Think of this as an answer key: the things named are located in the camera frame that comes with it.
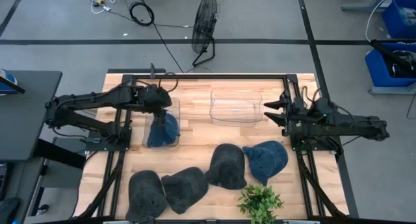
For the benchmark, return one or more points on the green potted plant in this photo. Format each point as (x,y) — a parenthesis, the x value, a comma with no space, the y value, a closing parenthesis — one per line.
(259,203)

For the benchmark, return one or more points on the black aluminium rig frame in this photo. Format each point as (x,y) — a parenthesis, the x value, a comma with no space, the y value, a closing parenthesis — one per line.
(208,76)

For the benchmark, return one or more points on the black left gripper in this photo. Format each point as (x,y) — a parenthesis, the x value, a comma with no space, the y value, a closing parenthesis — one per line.
(155,99)

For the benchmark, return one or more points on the clear plastic bin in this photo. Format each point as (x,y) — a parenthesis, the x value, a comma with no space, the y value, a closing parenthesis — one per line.
(235,107)
(177,104)

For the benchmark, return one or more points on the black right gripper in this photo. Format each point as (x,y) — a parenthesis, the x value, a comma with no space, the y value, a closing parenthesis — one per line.
(297,115)

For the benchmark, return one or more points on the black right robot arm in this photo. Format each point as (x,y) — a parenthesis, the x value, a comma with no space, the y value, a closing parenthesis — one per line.
(344,126)

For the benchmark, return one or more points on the black desk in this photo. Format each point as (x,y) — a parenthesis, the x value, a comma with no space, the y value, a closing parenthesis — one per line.
(22,117)

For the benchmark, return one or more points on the blue denim cap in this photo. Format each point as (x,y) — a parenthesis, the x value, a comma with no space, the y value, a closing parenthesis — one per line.
(164,133)
(266,160)

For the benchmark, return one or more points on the dark grey cap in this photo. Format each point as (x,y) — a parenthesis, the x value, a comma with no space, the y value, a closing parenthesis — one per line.
(185,188)
(227,167)
(146,196)

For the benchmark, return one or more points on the black floor fan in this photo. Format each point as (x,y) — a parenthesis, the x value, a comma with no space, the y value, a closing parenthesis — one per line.
(204,24)

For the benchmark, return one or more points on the blue storage bin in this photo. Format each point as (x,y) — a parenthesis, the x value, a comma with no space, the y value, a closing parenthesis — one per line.
(378,68)
(398,19)

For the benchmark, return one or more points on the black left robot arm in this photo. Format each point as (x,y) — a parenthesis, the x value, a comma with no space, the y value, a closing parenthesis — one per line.
(97,100)

